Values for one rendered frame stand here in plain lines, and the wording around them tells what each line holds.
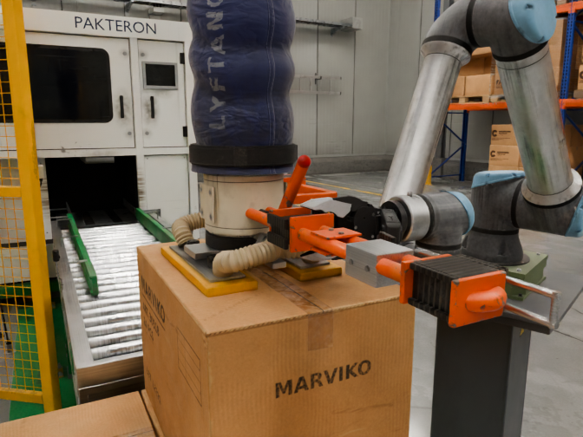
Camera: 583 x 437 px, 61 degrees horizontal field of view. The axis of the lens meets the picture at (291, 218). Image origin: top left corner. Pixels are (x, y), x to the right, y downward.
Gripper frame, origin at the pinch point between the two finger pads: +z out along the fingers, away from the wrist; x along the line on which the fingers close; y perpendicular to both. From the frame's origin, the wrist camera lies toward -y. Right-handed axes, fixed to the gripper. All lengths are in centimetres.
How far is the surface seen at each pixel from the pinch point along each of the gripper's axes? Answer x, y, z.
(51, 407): -97, 139, 43
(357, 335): -18.4, -4.3, -7.5
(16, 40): 47, 138, 43
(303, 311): -12.7, -3.0, 2.5
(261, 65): 28.5, 16.9, 0.8
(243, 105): 21.2, 18.4, 4.0
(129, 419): -53, 43, 25
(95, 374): -49, 63, 31
